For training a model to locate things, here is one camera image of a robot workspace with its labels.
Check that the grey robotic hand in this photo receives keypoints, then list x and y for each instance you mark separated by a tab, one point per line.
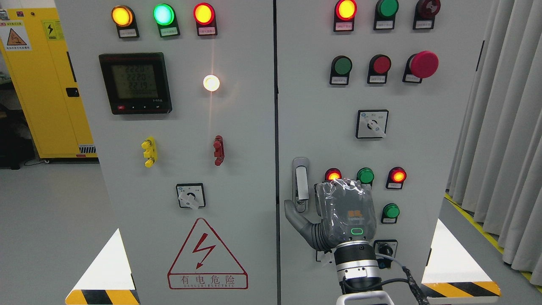
347	211

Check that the silver cabinet door handle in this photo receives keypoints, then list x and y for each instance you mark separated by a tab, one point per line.
300	189

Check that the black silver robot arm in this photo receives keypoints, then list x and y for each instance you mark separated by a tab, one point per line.
358	274

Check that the red lit light middle left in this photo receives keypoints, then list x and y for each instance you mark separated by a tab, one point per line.
332	174

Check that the green light middle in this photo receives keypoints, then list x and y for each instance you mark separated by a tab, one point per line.
365	176

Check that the green push button lower right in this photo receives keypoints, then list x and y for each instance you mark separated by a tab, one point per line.
390	214

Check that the green push button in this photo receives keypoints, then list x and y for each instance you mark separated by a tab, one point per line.
341	67
390	214

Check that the red lit light middle right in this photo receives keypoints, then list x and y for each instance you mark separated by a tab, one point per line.
396	178

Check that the green push button upper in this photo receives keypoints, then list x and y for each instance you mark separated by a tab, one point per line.
341	67

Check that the red terminal connector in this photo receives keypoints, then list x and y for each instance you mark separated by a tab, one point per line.
219	154

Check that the red push button upper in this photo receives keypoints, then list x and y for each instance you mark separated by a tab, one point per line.
378	68

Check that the red electric hazard sticker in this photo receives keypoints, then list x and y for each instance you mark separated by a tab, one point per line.
205	262

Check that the grey curtain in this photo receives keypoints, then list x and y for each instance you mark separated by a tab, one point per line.
497	170

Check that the red emergency stop button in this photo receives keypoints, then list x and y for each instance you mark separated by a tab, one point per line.
419	66

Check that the grey electrical control cabinet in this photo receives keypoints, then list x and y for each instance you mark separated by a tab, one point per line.
274	104

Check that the white lit indicator light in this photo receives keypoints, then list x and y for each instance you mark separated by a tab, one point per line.
211	83

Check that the red lit indicator top right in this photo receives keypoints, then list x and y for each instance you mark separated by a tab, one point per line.
344	15

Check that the green indicator top right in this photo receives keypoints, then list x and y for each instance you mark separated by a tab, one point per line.
384	14

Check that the yellow terminal connector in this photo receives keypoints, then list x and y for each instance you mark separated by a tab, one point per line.
150	151

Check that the dark red buzzer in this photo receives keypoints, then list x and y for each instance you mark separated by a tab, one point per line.
425	13

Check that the red lit indicator light left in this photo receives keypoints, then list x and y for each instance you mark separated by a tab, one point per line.
205	18

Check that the black digital power meter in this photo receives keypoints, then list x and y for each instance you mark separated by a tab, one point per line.
136	83

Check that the green lit indicator light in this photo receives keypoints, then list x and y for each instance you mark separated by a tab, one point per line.
166	20

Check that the orange indicator light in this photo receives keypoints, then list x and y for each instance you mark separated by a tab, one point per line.
125	21

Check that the yellow safety cabinet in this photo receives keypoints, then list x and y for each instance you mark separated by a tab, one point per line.
37	58

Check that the lower white rotary switch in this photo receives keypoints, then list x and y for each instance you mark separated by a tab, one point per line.
325	258

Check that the white rotary switch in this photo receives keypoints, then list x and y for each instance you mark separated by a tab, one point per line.
325	258
191	195

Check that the black key selector switch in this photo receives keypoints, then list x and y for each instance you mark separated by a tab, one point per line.
385	247

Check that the upper right rotary switch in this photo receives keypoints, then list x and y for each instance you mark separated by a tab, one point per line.
372	124

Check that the left white rotary switch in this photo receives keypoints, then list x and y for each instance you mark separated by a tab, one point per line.
191	195

